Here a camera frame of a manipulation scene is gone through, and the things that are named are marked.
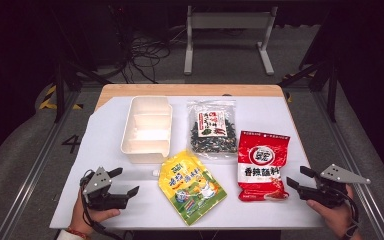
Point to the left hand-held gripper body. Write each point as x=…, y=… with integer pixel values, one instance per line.
x=95, y=185

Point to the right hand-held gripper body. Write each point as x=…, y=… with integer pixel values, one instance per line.
x=330, y=193

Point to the red seasoning packet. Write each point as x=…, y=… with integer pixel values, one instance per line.
x=263, y=166

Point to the white plastic storage box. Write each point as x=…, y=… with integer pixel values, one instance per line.
x=146, y=133

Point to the clear bag of dried seaweed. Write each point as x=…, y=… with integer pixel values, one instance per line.
x=212, y=133

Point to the person's right hand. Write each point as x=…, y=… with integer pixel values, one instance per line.
x=338, y=218

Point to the person's left hand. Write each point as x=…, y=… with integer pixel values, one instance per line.
x=83, y=218

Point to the white table mat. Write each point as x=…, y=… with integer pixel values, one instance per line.
x=120, y=213

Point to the yellow green spout pouch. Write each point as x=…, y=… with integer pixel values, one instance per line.
x=190, y=190

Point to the black metal stand leg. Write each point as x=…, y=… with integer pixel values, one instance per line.
x=331, y=96
x=59, y=93

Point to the yellow black hazard tape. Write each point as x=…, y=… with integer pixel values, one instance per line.
x=50, y=95

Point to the aluminium floor rail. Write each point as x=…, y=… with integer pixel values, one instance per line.
x=46, y=150
x=340, y=140

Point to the white metal stand frame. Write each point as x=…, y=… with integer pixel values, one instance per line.
x=228, y=20

